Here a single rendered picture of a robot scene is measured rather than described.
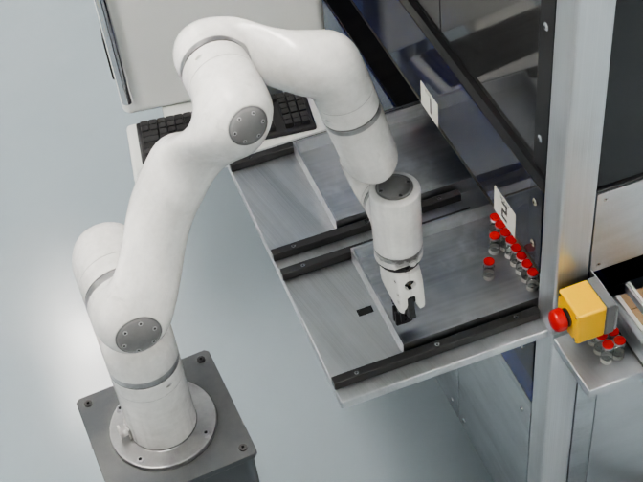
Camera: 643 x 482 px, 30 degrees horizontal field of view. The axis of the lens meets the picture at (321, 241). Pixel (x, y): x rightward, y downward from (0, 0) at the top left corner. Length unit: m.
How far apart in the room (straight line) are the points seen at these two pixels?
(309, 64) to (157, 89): 1.18
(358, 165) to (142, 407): 0.55
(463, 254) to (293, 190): 0.40
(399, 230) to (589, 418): 0.71
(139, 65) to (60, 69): 1.68
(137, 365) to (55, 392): 1.47
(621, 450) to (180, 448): 1.00
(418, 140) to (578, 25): 0.90
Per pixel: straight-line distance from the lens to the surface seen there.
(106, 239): 1.88
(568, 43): 1.76
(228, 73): 1.62
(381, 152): 1.82
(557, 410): 2.40
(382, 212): 1.93
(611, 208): 2.03
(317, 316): 2.24
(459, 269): 2.30
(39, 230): 3.84
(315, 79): 1.69
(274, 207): 2.45
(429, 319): 2.22
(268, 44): 1.70
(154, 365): 1.95
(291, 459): 3.12
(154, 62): 2.79
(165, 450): 2.12
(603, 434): 2.56
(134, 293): 1.78
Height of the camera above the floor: 2.58
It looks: 46 degrees down
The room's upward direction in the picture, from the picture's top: 7 degrees counter-clockwise
